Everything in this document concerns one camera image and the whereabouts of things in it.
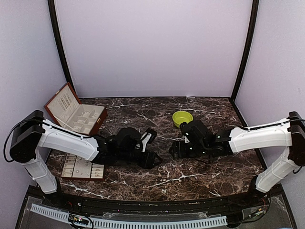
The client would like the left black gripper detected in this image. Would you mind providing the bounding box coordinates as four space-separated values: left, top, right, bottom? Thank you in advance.
117 148 163 170

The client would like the beige jewelry tray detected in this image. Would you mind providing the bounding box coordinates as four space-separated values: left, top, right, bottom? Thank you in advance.
61 154 104 180

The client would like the green plastic bowl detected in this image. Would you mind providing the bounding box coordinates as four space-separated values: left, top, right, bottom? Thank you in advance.
172 111 193 128

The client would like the white slotted cable duct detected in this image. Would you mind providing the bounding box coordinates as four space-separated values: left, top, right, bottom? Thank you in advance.
30 204 228 229

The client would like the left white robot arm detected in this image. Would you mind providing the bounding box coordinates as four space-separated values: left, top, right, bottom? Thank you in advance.
3 110 163 208

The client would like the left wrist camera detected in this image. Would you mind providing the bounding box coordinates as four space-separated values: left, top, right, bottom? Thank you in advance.
139 128 157 152

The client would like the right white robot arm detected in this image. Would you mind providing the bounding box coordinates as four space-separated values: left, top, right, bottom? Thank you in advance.
169 111 305 207

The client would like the brown wooden jewelry box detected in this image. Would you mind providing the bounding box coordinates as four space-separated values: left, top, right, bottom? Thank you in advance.
44 83 108 135

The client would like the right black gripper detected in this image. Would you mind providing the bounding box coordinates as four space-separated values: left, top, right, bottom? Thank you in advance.
169 140 209 158

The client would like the black front rail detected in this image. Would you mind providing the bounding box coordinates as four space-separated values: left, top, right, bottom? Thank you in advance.
43 177 271 215

